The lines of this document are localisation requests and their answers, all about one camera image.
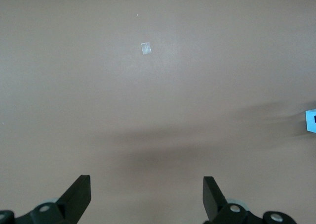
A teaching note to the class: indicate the brown table cover sheet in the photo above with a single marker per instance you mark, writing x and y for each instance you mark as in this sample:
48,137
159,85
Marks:
158,90

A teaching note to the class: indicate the small clear tape piece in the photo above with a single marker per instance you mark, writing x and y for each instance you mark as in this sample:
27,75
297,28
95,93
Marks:
146,48

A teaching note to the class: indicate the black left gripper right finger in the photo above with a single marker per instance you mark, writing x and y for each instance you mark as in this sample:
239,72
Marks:
222,211

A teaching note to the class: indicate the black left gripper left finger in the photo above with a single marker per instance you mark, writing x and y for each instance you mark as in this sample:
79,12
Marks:
69,206

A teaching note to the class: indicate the blue foam block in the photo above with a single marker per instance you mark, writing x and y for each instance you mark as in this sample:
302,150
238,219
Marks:
309,121

